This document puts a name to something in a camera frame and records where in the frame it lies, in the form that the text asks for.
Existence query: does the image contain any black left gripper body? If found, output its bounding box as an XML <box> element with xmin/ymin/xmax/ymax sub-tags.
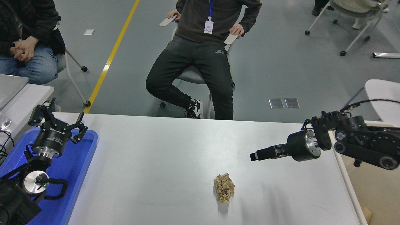
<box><xmin>32</xmin><ymin>120</ymin><xmax>73</xmax><ymax>152</ymax></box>

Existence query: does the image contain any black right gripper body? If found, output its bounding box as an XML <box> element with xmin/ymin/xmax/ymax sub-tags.
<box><xmin>287</xmin><ymin>131</ymin><xmax>310</xmax><ymax>162</ymax></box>

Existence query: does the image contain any jacket person's right hand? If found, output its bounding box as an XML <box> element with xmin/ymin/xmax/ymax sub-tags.
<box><xmin>9</xmin><ymin>44</ymin><xmax>25</xmax><ymax>62</ymax></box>

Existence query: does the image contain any jacket person's left hand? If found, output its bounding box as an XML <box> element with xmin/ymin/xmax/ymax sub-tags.
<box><xmin>19</xmin><ymin>37</ymin><xmax>39</xmax><ymax>62</ymax></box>

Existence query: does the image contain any lanyard person's left hand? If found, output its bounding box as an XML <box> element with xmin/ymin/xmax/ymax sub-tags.
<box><xmin>230</xmin><ymin>23</ymin><xmax>245</xmax><ymax>36</ymax></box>

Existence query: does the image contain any lanyard person's right hand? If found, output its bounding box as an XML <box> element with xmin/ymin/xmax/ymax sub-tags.
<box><xmin>167</xmin><ymin>10</ymin><xmax>182</xmax><ymax>22</ymax></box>

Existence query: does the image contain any white side table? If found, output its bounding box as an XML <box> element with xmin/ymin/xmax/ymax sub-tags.
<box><xmin>0</xmin><ymin>74</ymin><xmax>54</xmax><ymax>147</ymax></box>

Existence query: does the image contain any clear glass cup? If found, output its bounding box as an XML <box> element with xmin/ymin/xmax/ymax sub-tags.
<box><xmin>0</xmin><ymin>112</ymin><xmax>12</xmax><ymax>131</ymax></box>

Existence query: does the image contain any blue plastic tray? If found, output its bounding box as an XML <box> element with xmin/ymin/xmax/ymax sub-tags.
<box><xmin>0</xmin><ymin>128</ymin><xmax>98</xmax><ymax>225</ymax></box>

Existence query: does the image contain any white wheeled chair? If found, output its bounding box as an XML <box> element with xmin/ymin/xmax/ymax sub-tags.
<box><xmin>52</xmin><ymin>30</ymin><xmax>91</xmax><ymax>107</ymax></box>

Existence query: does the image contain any large pale bin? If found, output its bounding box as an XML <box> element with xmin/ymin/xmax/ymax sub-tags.
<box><xmin>325</xmin><ymin>120</ymin><xmax>400</xmax><ymax>225</ymax></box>

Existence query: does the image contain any person in black jacket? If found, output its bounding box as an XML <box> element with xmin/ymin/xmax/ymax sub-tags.
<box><xmin>0</xmin><ymin>0</ymin><xmax>66</xmax><ymax>113</ymax></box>

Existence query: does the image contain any white moulded chair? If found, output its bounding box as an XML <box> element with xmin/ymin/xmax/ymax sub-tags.
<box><xmin>342</xmin><ymin>79</ymin><xmax>400</xmax><ymax>123</ymax></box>

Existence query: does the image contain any grey office chair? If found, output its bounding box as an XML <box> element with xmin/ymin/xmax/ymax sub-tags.
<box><xmin>159</xmin><ymin>16</ymin><xmax>239</xmax><ymax>119</ymax></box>

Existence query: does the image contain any person in white trousers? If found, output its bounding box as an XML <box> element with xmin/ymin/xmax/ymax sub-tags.
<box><xmin>352</xmin><ymin>0</ymin><xmax>391</xmax><ymax>30</ymax></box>

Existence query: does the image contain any person in dark shoes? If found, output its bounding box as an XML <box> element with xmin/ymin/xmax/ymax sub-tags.
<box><xmin>312</xmin><ymin>0</ymin><xmax>335</xmax><ymax>17</ymax></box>

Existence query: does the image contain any cream wheeled chair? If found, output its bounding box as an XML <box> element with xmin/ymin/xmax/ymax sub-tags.
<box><xmin>305</xmin><ymin>0</ymin><xmax>400</xmax><ymax>57</ymax></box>

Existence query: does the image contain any black cable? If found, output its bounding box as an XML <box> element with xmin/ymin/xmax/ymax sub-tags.
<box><xmin>0</xmin><ymin>130</ymin><xmax>15</xmax><ymax>166</ymax></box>

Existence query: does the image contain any person with lanyard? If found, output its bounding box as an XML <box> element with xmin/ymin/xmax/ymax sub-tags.
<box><xmin>145</xmin><ymin>0</ymin><xmax>262</xmax><ymax>120</ymax></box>

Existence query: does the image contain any blue lanyard with badge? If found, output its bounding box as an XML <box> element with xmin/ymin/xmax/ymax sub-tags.
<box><xmin>204</xmin><ymin>0</ymin><xmax>215</xmax><ymax>34</ymax></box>

